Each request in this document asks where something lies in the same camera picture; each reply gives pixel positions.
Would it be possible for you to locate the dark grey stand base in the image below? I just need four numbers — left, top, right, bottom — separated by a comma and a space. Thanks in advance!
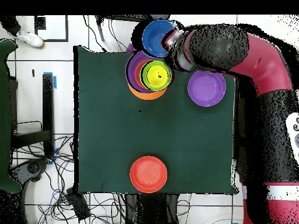
9, 157, 50, 183

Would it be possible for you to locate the tangle of black cables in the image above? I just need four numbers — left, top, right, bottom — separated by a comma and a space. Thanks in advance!
13, 134, 194, 224

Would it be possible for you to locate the black power adapter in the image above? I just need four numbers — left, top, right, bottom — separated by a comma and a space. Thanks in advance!
65, 187, 91, 222

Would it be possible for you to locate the blue plastic bowl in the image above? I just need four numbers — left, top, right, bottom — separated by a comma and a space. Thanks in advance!
141, 19, 176, 58

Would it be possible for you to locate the large red plastic bowl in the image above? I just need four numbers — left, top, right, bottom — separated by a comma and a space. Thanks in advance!
129, 155, 168, 194

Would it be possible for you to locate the large orange plastic bowl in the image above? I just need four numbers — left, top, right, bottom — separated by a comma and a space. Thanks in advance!
127, 81, 168, 101

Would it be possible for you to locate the green-clothed side table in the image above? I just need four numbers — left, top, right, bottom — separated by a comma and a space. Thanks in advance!
0, 38, 22, 194

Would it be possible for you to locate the small green plastic bowl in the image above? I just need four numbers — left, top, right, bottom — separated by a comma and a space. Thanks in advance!
139, 59, 174, 92

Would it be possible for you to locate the black cable with plug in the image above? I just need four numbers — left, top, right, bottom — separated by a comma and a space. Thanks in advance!
83, 15, 108, 53

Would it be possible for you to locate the yellow plastic cup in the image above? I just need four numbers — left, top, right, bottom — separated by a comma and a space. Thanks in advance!
146, 65, 171, 88

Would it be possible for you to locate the small red plastic bowl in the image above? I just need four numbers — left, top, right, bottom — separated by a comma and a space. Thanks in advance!
134, 59, 154, 91

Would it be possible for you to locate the person's foot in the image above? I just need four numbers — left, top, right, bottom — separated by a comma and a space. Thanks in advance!
0, 15, 45, 48

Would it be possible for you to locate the black stand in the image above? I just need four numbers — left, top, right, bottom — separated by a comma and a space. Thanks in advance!
10, 73, 56, 159

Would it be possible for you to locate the dark green tablecloth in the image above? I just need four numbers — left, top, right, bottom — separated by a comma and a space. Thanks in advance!
73, 45, 241, 195

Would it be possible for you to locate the purple plastic bowl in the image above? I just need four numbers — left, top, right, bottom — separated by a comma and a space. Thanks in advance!
187, 70, 227, 108
125, 50, 155, 95

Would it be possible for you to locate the grey chair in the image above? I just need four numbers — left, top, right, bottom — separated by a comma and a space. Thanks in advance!
94, 15, 171, 43

